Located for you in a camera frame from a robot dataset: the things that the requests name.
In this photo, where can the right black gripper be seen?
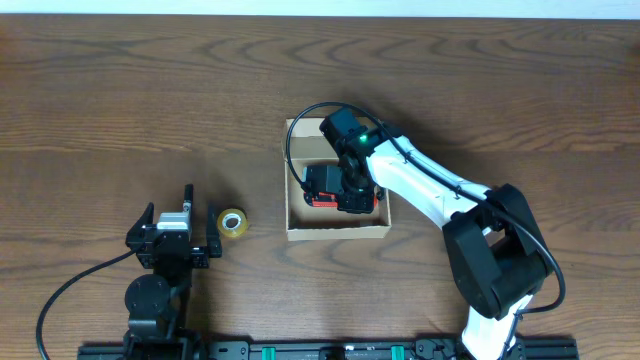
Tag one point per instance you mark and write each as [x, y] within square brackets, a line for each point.
[356, 201]

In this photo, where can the yellow clear tape roll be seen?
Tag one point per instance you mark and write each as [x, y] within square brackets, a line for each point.
[232, 223]

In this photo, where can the red utility knife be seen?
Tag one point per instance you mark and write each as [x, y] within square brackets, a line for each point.
[352, 202]

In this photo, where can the black marker pen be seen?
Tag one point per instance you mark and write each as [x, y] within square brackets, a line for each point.
[188, 198]

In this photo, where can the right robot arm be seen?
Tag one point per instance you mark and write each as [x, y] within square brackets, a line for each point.
[498, 257]

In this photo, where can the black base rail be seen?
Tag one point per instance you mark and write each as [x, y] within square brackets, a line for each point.
[421, 349]

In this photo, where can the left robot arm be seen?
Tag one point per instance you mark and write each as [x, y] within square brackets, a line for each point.
[157, 302]

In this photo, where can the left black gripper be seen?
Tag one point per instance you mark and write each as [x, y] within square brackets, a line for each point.
[173, 248]

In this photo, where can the open cardboard box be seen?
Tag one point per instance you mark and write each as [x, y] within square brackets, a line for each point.
[303, 222]

